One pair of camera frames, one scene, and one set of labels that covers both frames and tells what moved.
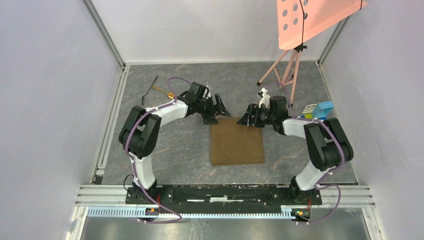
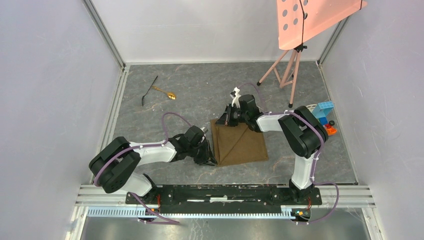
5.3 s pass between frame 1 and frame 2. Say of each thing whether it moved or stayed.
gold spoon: stayed
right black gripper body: moved
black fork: stayed
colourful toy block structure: stayed
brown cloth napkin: stayed
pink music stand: stayed
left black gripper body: moved
